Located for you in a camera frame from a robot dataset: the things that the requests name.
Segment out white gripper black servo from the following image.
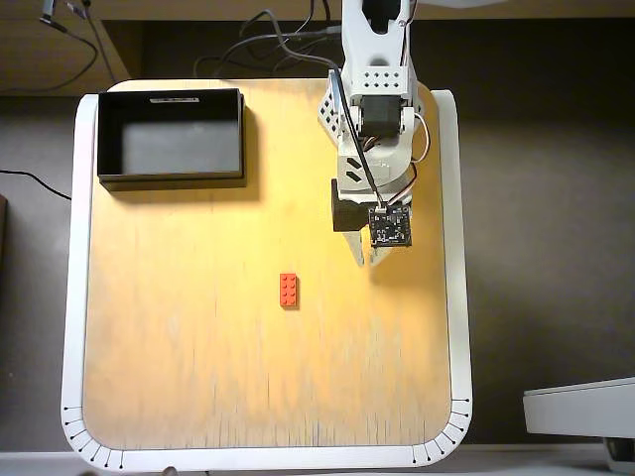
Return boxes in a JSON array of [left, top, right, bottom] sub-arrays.
[[330, 147, 418, 269]]

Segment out red lego block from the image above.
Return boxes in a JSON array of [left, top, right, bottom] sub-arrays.
[[279, 272, 301, 310]]

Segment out black rectangular bin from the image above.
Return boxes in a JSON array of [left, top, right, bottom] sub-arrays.
[[96, 87, 248, 192]]

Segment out white table rim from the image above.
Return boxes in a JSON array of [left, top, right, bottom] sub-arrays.
[[60, 88, 475, 471]]

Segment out light wooden desk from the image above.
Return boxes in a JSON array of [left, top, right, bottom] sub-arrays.
[[0, 0, 635, 96]]

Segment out black camera circuit board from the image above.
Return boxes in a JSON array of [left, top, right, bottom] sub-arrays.
[[367, 204, 414, 250]]

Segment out white red gripper servo wire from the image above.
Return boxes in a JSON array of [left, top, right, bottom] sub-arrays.
[[384, 162, 419, 207]]

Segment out white red wrist servo wire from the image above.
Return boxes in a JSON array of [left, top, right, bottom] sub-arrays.
[[411, 111, 433, 163]]

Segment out grey looping cable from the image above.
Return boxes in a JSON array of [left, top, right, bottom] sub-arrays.
[[192, 19, 344, 80]]

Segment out thin dark straight cable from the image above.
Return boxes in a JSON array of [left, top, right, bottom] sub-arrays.
[[63, 0, 120, 84]]

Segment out black cable on floor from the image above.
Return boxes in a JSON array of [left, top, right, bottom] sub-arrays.
[[0, 169, 73, 201]]

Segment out black curved cable on desk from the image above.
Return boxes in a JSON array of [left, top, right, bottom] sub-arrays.
[[0, 14, 100, 95]]

